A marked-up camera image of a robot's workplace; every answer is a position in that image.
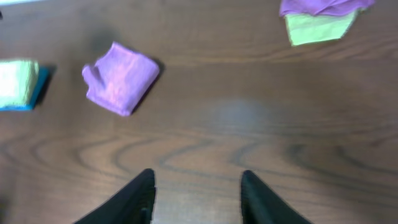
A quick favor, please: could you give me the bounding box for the light green cloth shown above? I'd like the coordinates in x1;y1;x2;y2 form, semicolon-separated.
284;10;359;46

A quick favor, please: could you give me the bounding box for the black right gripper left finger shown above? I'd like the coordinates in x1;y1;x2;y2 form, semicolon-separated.
75;169;156;224

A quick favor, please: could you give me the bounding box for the pink microfiber cloth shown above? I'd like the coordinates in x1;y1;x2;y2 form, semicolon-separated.
82;42;160;116

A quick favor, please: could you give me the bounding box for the purple crumpled cloth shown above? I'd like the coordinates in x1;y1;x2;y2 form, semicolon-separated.
279;0;375;16

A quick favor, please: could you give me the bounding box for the folded blue cloth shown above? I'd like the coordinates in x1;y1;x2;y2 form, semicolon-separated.
1;67;49;111

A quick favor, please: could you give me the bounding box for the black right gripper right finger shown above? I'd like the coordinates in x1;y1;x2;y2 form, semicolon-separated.
240;170;311;224

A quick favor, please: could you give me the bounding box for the folded green cloth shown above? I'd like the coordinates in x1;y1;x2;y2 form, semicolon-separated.
1;59;39;107

